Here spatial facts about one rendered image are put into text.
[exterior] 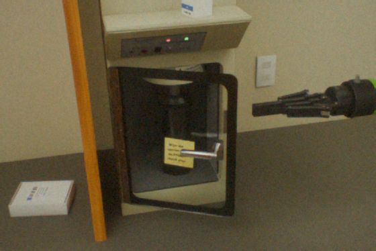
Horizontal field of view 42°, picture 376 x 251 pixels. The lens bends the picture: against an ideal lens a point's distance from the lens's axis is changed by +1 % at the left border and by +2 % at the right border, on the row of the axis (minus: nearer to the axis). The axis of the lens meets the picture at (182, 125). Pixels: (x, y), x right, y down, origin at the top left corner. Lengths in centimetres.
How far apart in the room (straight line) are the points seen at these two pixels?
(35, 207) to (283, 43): 99
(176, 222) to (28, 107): 66
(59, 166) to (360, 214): 94
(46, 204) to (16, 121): 40
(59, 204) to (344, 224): 78
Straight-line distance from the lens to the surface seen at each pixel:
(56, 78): 166
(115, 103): 121
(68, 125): 172
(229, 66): 125
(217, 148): 117
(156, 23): 106
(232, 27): 111
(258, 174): 157
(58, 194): 146
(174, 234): 132
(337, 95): 124
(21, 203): 146
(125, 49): 112
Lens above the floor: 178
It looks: 27 degrees down
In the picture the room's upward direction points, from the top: 2 degrees counter-clockwise
